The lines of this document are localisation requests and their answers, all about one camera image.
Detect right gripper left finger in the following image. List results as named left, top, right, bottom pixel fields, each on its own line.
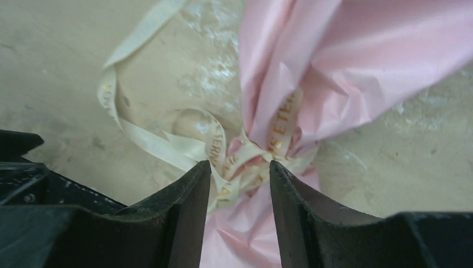
left=1, top=161, right=211, bottom=267

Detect cream printed ribbon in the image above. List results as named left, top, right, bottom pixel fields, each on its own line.
left=98, top=1, right=317, bottom=212

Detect pink flower bouquet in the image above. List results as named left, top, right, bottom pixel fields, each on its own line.
left=199, top=0, right=473, bottom=268

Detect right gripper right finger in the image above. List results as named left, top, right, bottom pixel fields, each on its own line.
left=269, top=161, right=472, bottom=267

